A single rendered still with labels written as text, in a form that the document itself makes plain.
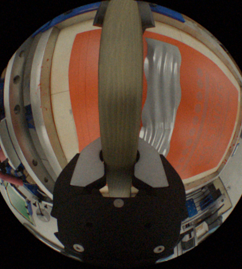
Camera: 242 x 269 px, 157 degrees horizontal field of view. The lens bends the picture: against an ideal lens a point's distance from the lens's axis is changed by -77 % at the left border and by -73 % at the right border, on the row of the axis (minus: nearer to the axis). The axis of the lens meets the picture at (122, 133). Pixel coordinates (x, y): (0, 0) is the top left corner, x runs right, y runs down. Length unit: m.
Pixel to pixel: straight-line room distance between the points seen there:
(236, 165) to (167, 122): 3.79
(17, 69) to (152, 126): 0.32
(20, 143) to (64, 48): 0.21
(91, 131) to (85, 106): 0.05
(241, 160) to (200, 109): 3.62
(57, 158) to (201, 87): 0.36
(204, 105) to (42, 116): 0.35
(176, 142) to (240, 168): 3.70
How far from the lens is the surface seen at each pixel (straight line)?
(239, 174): 3.91
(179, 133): 0.22
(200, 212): 0.91
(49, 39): 0.24
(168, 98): 0.18
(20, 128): 0.24
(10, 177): 0.68
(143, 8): 0.17
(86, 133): 0.20
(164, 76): 0.17
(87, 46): 0.20
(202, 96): 0.24
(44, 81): 0.21
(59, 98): 0.21
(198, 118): 0.25
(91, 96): 0.17
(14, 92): 0.24
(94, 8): 0.23
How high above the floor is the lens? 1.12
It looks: 63 degrees down
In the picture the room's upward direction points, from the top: 180 degrees clockwise
